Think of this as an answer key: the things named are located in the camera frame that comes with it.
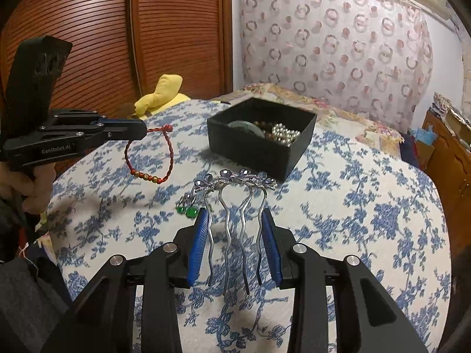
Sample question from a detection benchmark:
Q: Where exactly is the silver crystal hair comb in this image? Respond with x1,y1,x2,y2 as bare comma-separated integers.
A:
194,169,277,297

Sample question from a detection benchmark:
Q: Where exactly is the brown cardboard box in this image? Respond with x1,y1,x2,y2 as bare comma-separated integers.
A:
414,140,435,170

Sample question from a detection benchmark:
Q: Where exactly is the wooden louvred wardrobe door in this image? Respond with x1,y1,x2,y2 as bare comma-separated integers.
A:
0,0,143,162
130,0,235,118

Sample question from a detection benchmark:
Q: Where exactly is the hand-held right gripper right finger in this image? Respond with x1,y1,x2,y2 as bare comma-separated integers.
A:
261,209,429,353

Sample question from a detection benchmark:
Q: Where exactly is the blue floral tablecloth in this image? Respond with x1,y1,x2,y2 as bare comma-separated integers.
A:
48,99,455,353

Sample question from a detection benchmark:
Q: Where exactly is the black box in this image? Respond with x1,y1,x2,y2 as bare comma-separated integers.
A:
207,97,318,182

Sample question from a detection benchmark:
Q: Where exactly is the person's left hand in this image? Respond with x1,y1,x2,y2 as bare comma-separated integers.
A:
0,162,57,214

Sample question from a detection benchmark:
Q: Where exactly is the white pearl necklace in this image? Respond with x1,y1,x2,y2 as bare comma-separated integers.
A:
263,123,301,148

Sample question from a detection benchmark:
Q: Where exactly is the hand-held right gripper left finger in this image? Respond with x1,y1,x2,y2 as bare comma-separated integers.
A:
40,209,212,353

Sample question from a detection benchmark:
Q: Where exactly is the pale jade bangle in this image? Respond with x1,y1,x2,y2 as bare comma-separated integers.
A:
227,119,266,139

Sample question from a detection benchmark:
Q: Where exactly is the brown wooden bead bracelet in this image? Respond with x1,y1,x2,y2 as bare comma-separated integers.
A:
252,119,275,141

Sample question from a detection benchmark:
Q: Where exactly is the long wooden cabinet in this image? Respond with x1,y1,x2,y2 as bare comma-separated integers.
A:
421,110,471,237

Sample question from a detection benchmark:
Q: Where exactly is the ring patterned sheer curtain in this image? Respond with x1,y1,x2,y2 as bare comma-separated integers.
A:
239,0,435,134

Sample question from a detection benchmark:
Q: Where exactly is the yellow plush toy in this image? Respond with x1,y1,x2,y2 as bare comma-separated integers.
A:
133,74,192,120

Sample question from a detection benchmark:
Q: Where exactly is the person's dark clothing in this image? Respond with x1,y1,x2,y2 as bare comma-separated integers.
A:
0,199,76,353

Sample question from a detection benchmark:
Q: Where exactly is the red cord bracelet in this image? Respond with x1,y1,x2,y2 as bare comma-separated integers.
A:
124,124,174,185

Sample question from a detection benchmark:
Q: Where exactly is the blue paper bag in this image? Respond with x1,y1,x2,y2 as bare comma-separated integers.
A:
408,127,437,145

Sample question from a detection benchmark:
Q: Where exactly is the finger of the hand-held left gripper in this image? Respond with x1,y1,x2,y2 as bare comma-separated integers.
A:
53,109,109,122
39,118,148,144

